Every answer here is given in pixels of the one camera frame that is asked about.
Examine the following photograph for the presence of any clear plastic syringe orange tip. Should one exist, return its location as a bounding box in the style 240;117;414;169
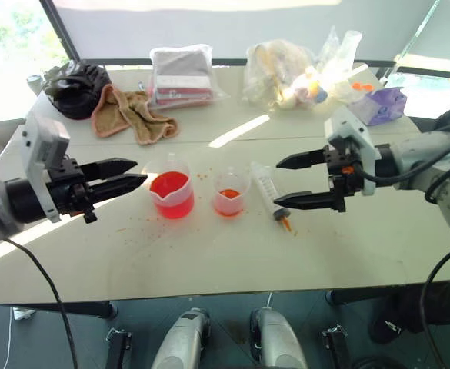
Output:
249;161;295;234

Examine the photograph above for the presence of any black cloth bundle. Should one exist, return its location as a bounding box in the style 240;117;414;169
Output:
368;284;450;346

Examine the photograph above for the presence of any black crumpled bag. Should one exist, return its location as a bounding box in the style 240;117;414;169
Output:
41;60;112;121

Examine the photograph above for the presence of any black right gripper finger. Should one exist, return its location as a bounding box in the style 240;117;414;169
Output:
272;190;335;211
275;148;327;171

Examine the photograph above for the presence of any purple tissue pack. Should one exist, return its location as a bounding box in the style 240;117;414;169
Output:
347;86;408;127

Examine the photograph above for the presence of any silver robot leg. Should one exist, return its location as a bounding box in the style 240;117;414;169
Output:
150;307;212;369
248;306;309;369

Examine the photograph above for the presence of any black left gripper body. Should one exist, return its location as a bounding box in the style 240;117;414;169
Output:
45;156;98;224

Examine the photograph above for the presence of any crumpled clear plastic bag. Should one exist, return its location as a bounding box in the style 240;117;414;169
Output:
312;25;368;105

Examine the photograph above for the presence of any large beaker red liquid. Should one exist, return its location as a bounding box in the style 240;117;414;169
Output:
142;152;195;221

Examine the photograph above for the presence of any clear bag with folded cloths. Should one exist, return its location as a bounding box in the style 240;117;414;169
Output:
147;44;230;112

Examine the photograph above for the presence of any small beaker red liquid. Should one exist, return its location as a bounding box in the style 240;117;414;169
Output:
212;165;252;218

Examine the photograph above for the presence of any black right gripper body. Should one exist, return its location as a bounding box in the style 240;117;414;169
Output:
322;137;365;214

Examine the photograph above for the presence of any silver left robot leg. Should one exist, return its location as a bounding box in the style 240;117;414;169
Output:
150;307;212;369

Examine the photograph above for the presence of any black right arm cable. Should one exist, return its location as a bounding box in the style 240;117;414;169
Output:
350;125;450;369

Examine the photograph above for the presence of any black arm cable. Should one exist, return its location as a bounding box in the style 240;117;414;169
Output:
2;236;80;369
350;125;450;369

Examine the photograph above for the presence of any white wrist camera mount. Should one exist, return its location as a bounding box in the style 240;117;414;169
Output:
323;105;382;197
21;114;72;224

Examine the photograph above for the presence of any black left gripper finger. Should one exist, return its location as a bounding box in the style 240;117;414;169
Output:
87;173;149;206
80;157;139;181

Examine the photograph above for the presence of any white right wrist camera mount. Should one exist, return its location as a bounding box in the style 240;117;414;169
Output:
323;105;382;197

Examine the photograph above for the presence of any tan crumpled towel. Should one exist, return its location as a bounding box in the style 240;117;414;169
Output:
91;84;181;146

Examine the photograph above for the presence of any silver right robot leg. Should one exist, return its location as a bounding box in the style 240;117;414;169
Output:
248;306;309;369

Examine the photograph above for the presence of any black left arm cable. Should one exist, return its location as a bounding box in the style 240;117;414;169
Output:
2;236;80;369

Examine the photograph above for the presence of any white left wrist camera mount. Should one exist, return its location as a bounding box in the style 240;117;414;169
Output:
21;114;72;224

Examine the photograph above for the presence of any black table leg bracket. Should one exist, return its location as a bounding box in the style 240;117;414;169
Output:
320;324;354;369
104;327;134;369

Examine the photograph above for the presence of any clear bag with yellow items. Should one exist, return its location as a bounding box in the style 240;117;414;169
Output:
242;39;328;113

